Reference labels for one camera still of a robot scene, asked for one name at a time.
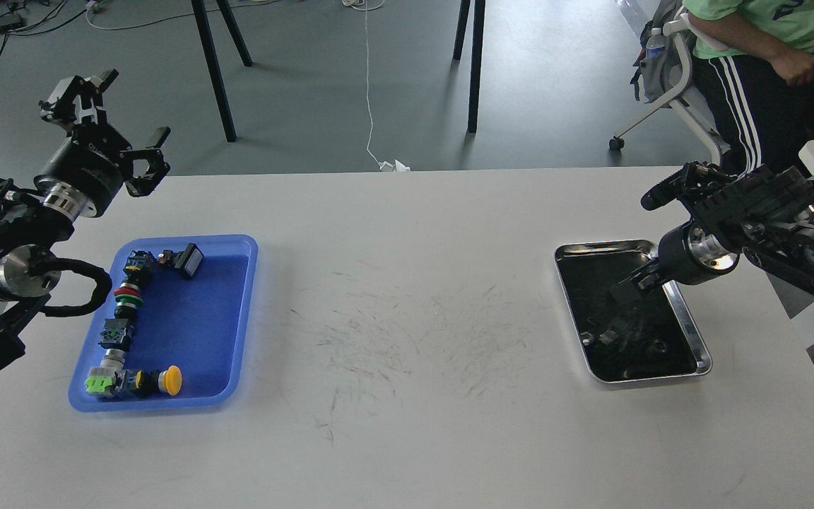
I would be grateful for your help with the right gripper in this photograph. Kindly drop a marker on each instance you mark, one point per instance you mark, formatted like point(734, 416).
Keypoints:
point(688, 254)

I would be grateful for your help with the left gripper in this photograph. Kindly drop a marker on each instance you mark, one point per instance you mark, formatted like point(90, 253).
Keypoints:
point(85, 173)

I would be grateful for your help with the small black gear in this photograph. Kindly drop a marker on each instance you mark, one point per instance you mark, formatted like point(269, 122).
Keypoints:
point(657, 348)
point(610, 336)

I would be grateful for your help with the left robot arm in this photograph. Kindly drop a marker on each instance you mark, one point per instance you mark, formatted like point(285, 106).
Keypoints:
point(32, 279)

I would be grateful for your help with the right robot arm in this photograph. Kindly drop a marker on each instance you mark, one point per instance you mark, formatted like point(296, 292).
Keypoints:
point(765, 216)

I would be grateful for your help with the metal tray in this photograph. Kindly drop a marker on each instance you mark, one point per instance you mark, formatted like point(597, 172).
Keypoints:
point(586, 272)

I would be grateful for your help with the black square push button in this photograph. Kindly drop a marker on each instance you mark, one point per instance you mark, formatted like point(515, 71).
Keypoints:
point(186, 261)

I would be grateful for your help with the red green indicator stack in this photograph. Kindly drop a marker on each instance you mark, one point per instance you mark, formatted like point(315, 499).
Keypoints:
point(128, 301)

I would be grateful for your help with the blue plastic tray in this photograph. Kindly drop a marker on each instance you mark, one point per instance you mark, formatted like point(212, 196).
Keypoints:
point(198, 325)

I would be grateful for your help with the white office chair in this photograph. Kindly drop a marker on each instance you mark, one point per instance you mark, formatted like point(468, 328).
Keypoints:
point(663, 76)

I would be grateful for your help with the seated person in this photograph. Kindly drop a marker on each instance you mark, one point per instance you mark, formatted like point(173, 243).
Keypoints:
point(760, 89)

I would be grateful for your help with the yellow push button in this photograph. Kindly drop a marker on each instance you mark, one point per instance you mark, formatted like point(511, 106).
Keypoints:
point(167, 382)

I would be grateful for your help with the black table leg right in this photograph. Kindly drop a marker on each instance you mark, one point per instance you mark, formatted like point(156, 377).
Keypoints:
point(466, 8)

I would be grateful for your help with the blue black switch block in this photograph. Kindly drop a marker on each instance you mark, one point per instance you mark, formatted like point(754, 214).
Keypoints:
point(140, 268)

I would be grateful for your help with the black green switch block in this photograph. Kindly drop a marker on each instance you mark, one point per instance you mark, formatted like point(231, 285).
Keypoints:
point(118, 334)

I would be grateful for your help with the green switch component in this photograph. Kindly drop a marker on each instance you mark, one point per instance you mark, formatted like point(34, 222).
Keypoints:
point(110, 379)

